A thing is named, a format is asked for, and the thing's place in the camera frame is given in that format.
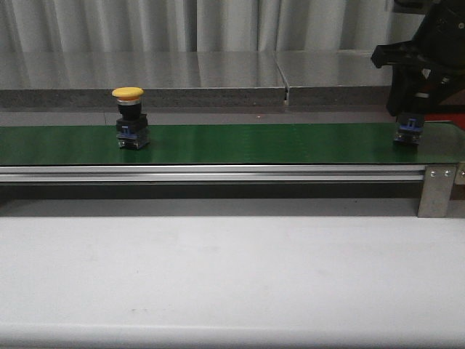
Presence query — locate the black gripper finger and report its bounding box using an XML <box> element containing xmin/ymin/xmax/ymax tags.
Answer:
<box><xmin>386</xmin><ymin>66</ymin><xmax>418</xmax><ymax>116</ymax></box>
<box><xmin>406</xmin><ymin>68</ymin><xmax>464</xmax><ymax>114</ymax></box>

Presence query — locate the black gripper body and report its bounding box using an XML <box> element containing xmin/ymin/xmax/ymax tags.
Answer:
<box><xmin>371</xmin><ymin>1</ymin><xmax>464</xmax><ymax>76</ymax></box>

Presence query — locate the red mushroom push button switch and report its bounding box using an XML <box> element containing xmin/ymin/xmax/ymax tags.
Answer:
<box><xmin>394</xmin><ymin>113</ymin><xmax>425</xmax><ymax>145</ymax></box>

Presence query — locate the yellow mushroom push button switch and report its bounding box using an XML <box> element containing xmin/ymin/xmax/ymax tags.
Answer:
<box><xmin>112</xmin><ymin>87</ymin><xmax>149</xmax><ymax>150</ymax></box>

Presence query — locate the red plastic tray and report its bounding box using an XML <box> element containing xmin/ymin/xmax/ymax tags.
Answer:
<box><xmin>425</xmin><ymin>112</ymin><xmax>465</xmax><ymax>130</ymax></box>

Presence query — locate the green conveyor belt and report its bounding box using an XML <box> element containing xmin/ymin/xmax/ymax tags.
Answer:
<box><xmin>1</xmin><ymin>122</ymin><xmax>464</xmax><ymax>166</ymax></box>

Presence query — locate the steel conveyor end plate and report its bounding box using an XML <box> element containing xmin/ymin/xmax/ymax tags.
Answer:
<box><xmin>450</xmin><ymin>161</ymin><xmax>465</xmax><ymax>201</ymax></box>

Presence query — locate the grey stone counter left slab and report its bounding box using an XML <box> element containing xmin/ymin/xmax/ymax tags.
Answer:
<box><xmin>1</xmin><ymin>52</ymin><xmax>287</xmax><ymax>112</ymax></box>

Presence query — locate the grey pleated curtain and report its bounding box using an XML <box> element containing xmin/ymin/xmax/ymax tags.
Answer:
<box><xmin>1</xmin><ymin>1</ymin><xmax>422</xmax><ymax>52</ymax></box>

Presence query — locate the steel conveyor support bracket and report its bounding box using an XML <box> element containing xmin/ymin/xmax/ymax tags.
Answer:
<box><xmin>418</xmin><ymin>165</ymin><xmax>456</xmax><ymax>218</ymax></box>

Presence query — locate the aluminium conveyor side rail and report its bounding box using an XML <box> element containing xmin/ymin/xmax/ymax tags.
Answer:
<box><xmin>1</xmin><ymin>164</ymin><xmax>426</xmax><ymax>185</ymax></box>

